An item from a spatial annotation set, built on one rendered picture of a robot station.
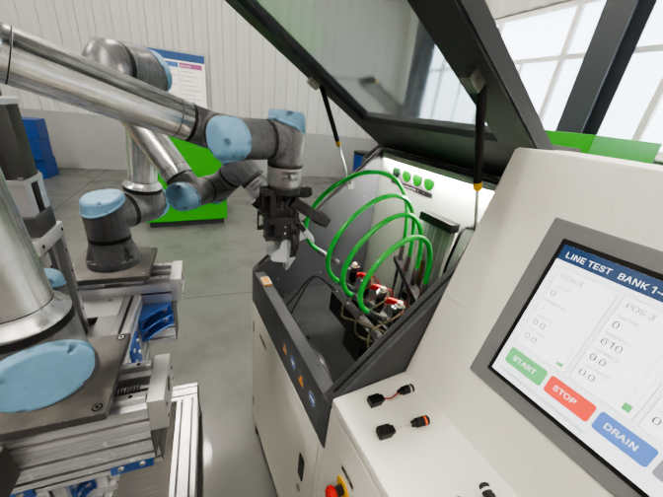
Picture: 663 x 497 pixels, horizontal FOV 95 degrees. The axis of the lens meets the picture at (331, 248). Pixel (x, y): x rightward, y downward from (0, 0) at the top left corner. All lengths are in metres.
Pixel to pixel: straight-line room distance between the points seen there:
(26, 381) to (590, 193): 0.88
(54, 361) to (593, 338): 0.79
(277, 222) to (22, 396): 0.47
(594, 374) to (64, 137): 7.74
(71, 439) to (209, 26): 7.01
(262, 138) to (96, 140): 7.07
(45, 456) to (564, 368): 0.98
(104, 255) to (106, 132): 6.44
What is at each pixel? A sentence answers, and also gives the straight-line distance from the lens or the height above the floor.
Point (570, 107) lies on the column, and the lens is 4.73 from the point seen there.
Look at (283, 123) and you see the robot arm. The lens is 0.64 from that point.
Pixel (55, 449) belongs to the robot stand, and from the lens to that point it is 0.90.
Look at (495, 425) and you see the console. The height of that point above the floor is 1.05.
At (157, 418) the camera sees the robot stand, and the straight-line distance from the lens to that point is 0.83.
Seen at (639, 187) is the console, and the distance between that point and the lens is 0.67.
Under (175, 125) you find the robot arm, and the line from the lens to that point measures 0.67.
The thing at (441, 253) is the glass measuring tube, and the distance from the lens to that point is 1.08.
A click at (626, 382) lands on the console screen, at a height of 1.26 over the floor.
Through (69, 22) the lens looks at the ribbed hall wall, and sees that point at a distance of 7.63.
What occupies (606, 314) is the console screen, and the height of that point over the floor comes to 1.34.
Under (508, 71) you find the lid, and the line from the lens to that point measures 0.66.
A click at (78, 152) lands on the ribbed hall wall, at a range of 7.74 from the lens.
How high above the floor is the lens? 1.58
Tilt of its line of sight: 25 degrees down
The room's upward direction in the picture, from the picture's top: 7 degrees clockwise
